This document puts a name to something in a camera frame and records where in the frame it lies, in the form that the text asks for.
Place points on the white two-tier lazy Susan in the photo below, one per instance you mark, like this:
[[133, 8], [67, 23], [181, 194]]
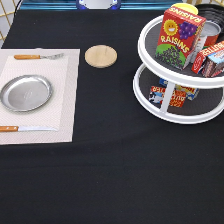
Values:
[[208, 104]]

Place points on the black ribbed bowl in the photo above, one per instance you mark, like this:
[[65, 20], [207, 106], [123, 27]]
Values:
[[213, 13]]

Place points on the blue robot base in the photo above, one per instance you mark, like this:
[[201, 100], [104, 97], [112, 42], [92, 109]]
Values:
[[96, 4]]

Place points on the silver metal plate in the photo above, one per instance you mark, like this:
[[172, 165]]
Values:
[[26, 93]]

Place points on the small red butter box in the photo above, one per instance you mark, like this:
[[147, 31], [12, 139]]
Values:
[[157, 94]]

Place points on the round wooden coaster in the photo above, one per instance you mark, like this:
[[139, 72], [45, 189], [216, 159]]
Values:
[[100, 56]]

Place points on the beige woven placemat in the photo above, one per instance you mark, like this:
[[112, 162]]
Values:
[[58, 112]]

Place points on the blue yellow carton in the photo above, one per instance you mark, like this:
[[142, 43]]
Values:
[[191, 93]]

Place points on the red raisins box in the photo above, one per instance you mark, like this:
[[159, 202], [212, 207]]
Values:
[[179, 34]]

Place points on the red labelled tin can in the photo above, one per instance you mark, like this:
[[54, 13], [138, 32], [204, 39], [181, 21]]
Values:
[[211, 31]]

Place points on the green yellow cylinder canister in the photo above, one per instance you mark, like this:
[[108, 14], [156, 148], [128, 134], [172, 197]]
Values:
[[183, 8]]

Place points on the wooden handled fork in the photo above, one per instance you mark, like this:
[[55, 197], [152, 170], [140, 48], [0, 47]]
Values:
[[29, 57]]

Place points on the wooden handled knife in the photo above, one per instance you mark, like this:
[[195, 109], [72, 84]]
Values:
[[25, 128]]

